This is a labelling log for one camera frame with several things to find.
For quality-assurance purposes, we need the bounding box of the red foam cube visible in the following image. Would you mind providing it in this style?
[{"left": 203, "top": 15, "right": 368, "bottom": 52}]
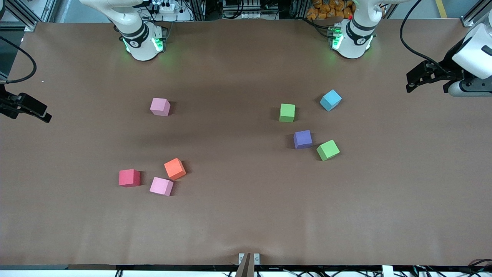
[{"left": 119, "top": 169, "right": 141, "bottom": 188}]

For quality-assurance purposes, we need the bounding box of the green foam cube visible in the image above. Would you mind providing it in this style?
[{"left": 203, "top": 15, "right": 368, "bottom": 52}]
[
  {"left": 279, "top": 103, "right": 296, "bottom": 123},
  {"left": 316, "top": 139, "right": 341, "bottom": 162}
]

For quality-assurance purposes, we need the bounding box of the purple foam cube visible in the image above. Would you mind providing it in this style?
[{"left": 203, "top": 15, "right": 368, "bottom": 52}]
[{"left": 293, "top": 130, "right": 313, "bottom": 150}]

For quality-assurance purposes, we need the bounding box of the orange foam cube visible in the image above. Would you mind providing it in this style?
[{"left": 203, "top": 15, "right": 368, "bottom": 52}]
[{"left": 164, "top": 158, "right": 187, "bottom": 180}]

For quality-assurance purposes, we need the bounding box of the light blue foam cube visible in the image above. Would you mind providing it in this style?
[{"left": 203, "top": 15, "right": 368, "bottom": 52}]
[{"left": 320, "top": 89, "right": 342, "bottom": 112}]

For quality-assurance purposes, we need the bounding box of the bag of orange fruits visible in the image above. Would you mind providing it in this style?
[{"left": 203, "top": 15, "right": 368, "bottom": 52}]
[{"left": 307, "top": 0, "right": 354, "bottom": 20}]

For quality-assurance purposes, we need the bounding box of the pink foam cube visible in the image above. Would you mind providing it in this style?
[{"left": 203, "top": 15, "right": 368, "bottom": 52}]
[
  {"left": 150, "top": 97, "right": 171, "bottom": 117},
  {"left": 150, "top": 177, "right": 174, "bottom": 197}
]

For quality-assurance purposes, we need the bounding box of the white power strip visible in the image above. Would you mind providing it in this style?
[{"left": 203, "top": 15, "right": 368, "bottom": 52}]
[{"left": 151, "top": 1, "right": 176, "bottom": 14}]

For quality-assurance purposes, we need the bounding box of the metal equipment rack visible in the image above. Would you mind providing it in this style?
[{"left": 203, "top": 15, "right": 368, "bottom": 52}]
[{"left": 222, "top": 0, "right": 278, "bottom": 20}]

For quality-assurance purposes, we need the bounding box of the black cable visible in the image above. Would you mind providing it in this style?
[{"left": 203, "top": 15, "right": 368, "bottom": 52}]
[
  {"left": 399, "top": 0, "right": 448, "bottom": 69},
  {"left": 0, "top": 37, "right": 37, "bottom": 83}
]

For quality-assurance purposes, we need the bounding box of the aluminium frame profile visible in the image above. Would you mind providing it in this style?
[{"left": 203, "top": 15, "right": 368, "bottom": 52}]
[
  {"left": 461, "top": 0, "right": 492, "bottom": 27},
  {"left": 4, "top": 0, "right": 38, "bottom": 32}
]

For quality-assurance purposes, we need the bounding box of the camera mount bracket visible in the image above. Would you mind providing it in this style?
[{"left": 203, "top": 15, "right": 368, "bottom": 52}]
[{"left": 234, "top": 253, "right": 261, "bottom": 277}]

